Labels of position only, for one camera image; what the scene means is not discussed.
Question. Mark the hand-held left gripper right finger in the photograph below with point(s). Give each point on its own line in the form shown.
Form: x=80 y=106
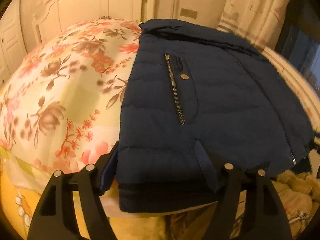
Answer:
x=207 y=166

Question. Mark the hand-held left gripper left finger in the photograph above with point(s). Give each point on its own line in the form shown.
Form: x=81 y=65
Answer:
x=108 y=176

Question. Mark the navy puffer jacket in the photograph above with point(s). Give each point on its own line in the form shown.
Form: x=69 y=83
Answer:
x=225 y=100

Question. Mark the yellow bed sheet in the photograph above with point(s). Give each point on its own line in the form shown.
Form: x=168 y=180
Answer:
x=15 y=187

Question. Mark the beige plush blanket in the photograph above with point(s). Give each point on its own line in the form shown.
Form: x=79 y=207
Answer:
x=300 y=200

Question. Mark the floral quilt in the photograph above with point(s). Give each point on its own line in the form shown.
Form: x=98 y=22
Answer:
x=70 y=80

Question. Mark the white desk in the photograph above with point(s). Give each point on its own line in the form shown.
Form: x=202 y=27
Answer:
x=295 y=80

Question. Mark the dark window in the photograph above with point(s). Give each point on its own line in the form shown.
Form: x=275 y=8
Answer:
x=300 y=50

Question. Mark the sailboat print curtain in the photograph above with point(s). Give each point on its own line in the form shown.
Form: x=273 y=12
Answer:
x=255 y=7

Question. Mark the white wardrobe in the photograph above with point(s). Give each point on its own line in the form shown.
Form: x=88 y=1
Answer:
x=11 y=37

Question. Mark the white wooden headboard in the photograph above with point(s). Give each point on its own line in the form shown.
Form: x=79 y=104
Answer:
x=82 y=2

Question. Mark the gold wall socket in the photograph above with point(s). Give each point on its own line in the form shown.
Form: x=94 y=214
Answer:
x=189 y=12

